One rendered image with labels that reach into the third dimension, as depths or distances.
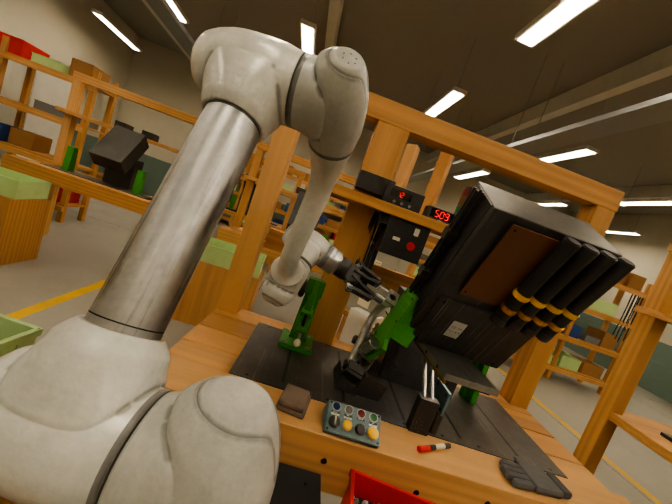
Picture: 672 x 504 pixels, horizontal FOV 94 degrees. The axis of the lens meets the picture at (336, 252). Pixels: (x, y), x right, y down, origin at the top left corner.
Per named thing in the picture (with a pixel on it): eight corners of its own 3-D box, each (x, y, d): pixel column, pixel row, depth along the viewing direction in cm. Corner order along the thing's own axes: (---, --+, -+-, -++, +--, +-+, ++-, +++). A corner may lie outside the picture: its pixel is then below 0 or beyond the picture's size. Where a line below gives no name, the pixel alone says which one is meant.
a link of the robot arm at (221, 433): (227, 636, 34) (292, 463, 32) (70, 582, 34) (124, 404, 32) (264, 503, 51) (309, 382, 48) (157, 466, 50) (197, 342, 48)
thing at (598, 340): (605, 397, 572) (660, 282, 548) (488, 360, 540) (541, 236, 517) (579, 381, 625) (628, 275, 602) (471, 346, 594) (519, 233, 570)
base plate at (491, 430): (566, 483, 98) (568, 478, 98) (226, 378, 90) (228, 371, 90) (494, 403, 140) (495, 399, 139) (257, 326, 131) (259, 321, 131)
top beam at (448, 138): (617, 212, 136) (626, 192, 135) (287, 84, 124) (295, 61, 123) (599, 212, 145) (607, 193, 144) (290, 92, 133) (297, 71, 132)
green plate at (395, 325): (398, 362, 101) (437, 310, 99) (377, 348, 100) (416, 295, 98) (391, 347, 112) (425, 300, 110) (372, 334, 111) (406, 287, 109)
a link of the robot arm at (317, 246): (326, 249, 116) (308, 277, 110) (291, 225, 114) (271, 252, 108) (336, 238, 106) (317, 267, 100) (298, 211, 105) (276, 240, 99)
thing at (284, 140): (526, 409, 146) (616, 212, 136) (216, 308, 134) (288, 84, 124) (514, 398, 154) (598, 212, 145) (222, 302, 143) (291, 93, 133)
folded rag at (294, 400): (285, 389, 91) (288, 380, 90) (310, 400, 90) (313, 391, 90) (273, 409, 81) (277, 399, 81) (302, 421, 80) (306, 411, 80)
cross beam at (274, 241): (522, 336, 151) (529, 319, 150) (263, 246, 141) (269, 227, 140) (516, 332, 156) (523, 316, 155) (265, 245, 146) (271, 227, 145)
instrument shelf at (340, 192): (541, 269, 125) (545, 260, 125) (329, 192, 118) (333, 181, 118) (505, 260, 150) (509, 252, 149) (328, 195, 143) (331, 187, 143)
